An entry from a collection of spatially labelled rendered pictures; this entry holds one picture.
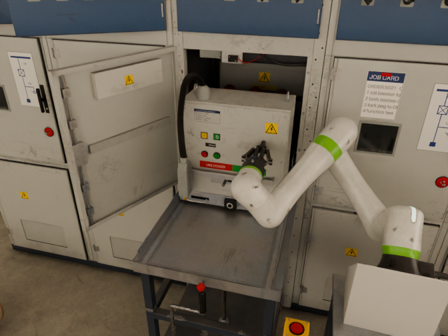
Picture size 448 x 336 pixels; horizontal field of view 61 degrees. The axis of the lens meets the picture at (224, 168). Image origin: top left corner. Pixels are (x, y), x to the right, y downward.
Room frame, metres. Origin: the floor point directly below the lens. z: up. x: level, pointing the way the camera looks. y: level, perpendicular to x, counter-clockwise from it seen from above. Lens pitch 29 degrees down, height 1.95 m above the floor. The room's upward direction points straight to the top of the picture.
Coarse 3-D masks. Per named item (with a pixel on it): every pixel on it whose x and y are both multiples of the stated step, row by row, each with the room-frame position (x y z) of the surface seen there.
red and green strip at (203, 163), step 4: (200, 164) 1.58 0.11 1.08; (204, 164) 1.58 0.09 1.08; (208, 164) 1.57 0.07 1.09; (212, 164) 1.57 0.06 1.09; (216, 164) 1.56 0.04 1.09; (220, 164) 1.56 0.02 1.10; (224, 164) 1.55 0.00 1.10; (228, 164) 1.55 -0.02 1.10; (212, 168) 1.57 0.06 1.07; (216, 168) 1.56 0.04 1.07; (220, 168) 1.56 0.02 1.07; (224, 168) 1.55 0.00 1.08; (228, 168) 1.55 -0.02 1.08; (232, 168) 1.54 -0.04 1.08; (236, 168) 1.54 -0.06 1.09; (240, 168) 1.53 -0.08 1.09
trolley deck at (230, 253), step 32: (192, 224) 1.42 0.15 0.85; (224, 224) 1.42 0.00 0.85; (256, 224) 1.43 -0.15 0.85; (288, 224) 1.43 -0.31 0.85; (160, 256) 1.20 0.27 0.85; (192, 256) 1.20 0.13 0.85; (224, 256) 1.21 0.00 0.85; (256, 256) 1.21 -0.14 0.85; (224, 288) 1.07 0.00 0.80; (256, 288) 1.04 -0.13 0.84
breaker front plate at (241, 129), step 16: (192, 112) 1.59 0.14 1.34; (224, 112) 1.55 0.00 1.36; (240, 112) 1.54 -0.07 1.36; (256, 112) 1.52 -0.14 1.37; (272, 112) 1.50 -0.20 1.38; (288, 112) 1.48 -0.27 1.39; (192, 128) 1.59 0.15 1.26; (208, 128) 1.57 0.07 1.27; (224, 128) 1.55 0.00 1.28; (240, 128) 1.54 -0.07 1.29; (256, 128) 1.52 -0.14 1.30; (288, 128) 1.48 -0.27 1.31; (192, 144) 1.59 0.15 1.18; (224, 144) 1.55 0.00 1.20; (240, 144) 1.53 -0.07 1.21; (256, 144) 1.52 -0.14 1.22; (272, 144) 1.50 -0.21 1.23; (192, 160) 1.59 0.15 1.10; (208, 160) 1.57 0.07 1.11; (224, 160) 1.55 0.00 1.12; (240, 160) 1.53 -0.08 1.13; (192, 176) 1.60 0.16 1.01; (272, 176) 1.49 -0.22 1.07; (208, 192) 1.57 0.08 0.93; (224, 192) 1.55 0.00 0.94
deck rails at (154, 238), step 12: (180, 204) 1.58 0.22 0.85; (168, 216) 1.46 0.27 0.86; (288, 216) 1.49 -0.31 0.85; (156, 228) 1.33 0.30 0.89; (168, 228) 1.39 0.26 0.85; (144, 240) 1.22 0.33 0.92; (156, 240) 1.30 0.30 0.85; (276, 240) 1.31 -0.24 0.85; (144, 252) 1.21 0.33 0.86; (276, 252) 1.23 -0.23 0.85; (276, 264) 1.09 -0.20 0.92; (276, 276) 1.09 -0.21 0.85; (264, 288) 1.03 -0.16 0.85
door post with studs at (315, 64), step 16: (320, 32) 1.67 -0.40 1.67; (320, 48) 1.67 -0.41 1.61; (320, 64) 1.66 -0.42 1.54; (320, 80) 1.66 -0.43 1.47; (304, 96) 1.68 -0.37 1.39; (304, 112) 1.68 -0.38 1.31; (304, 128) 1.67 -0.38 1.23; (304, 144) 1.67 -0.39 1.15; (288, 288) 1.67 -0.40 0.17; (288, 304) 1.67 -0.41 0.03
